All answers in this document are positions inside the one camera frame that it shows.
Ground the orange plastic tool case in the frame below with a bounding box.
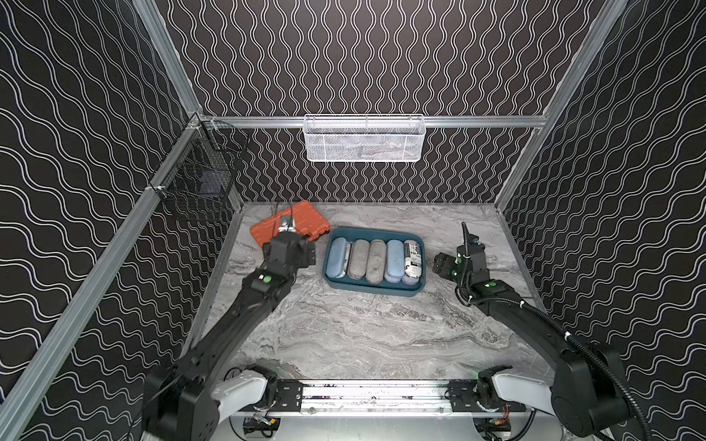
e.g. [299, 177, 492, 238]
[250, 201, 331, 248]

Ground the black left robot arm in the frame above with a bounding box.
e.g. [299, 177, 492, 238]
[140, 231, 315, 440]

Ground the black wire mesh basket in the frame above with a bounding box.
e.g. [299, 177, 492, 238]
[156, 114, 252, 223]

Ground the lavender fabric glasses case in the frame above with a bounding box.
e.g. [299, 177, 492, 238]
[401, 275, 421, 286]

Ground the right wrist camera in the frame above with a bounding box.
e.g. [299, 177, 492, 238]
[461, 222, 485, 258]

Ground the newspaper print glasses case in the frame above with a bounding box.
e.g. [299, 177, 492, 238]
[403, 240, 423, 277]

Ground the cream map print glasses case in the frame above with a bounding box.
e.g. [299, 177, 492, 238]
[342, 242, 353, 278]

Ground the light blue glasses case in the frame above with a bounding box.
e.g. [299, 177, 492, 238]
[325, 237, 347, 279]
[384, 240, 404, 283]

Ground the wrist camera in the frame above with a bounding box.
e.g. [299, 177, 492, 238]
[461, 222, 485, 258]
[278, 215, 297, 233]

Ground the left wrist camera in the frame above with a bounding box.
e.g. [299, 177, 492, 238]
[278, 215, 297, 233]

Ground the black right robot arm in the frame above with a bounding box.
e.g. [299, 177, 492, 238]
[432, 232, 651, 440]

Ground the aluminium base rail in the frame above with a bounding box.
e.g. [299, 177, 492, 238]
[148, 377, 580, 415]

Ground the white wire mesh basket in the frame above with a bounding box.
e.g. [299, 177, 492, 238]
[303, 114, 427, 163]

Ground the teal plastic storage tray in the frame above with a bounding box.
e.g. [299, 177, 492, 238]
[322, 227, 428, 298]

